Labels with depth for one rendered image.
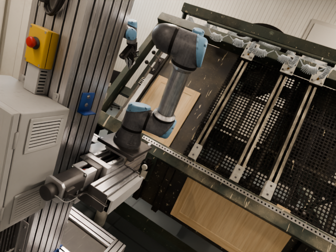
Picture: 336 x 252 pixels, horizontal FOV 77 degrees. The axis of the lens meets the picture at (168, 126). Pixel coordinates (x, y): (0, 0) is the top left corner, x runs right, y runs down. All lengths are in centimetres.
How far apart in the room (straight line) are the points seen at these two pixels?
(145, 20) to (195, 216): 458
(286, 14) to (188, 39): 420
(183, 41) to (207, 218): 156
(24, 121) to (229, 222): 170
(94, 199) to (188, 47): 71
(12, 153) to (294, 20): 480
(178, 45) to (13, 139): 64
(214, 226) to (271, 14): 406
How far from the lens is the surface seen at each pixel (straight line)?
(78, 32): 85
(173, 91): 96
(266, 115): 185
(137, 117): 107
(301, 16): 502
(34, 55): 91
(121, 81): 208
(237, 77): 201
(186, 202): 203
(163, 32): 90
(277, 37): 263
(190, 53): 88
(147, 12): 563
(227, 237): 210
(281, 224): 173
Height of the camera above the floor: 152
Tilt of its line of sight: 16 degrees down
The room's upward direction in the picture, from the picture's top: 22 degrees clockwise
